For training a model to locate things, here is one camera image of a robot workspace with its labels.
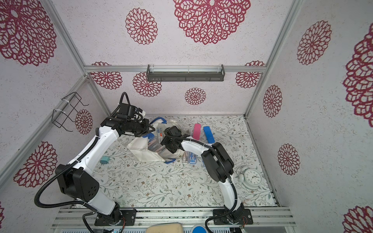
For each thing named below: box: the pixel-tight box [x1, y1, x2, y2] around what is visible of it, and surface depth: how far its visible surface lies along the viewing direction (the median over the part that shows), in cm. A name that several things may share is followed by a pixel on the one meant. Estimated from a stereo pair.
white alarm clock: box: [237, 168, 263, 190], surface depth 85 cm
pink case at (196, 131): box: [192, 123, 202, 141], surface depth 115 cm
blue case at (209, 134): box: [203, 126, 216, 144], surface depth 111 cm
